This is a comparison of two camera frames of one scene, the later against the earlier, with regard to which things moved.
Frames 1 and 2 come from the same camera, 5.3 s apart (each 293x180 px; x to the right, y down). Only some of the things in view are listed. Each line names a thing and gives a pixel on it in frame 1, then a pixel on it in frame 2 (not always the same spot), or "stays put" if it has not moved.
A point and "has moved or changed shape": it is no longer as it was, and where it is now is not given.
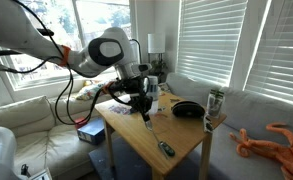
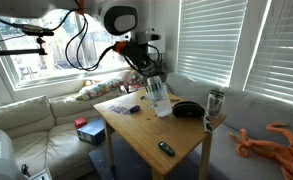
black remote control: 170,152 stays put
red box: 80,122 stays put
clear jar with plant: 215,102 stays put
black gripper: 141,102 -> 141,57
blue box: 93,131 stays put
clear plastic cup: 154,94 has moved or changed shape
